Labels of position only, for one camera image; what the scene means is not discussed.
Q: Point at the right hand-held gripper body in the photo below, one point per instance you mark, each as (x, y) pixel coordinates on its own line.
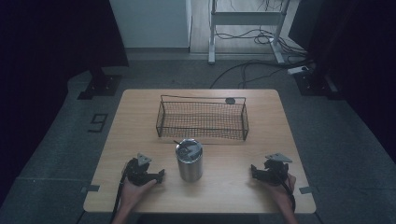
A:
(275, 172)

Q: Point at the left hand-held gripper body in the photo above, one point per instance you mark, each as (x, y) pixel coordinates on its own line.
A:
(139, 173)

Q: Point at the steel tumbler with lid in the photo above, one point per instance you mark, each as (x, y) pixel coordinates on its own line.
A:
(189, 163)

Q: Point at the person's right hand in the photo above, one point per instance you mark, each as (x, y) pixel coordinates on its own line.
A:
(281, 191)

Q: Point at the person's left hand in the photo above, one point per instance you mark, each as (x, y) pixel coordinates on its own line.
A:
(134, 193)

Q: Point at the grey tape piece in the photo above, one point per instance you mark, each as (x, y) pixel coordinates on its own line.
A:
(306, 189)
(92, 188)

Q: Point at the dark round basket tag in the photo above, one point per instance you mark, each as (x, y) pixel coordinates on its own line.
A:
(230, 100)

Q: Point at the black stand base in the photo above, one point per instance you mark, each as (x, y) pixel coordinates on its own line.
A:
(314, 84)
(100, 85)

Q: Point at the white power strip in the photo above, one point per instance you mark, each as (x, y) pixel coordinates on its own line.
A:
(298, 70)

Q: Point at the dark curtain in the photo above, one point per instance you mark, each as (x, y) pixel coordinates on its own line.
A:
(355, 62)
(53, 43)

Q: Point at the white cabinet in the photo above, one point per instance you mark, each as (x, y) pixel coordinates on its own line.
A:
(152, 23)

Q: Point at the white desk frame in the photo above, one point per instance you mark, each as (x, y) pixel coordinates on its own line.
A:
(246, 18)

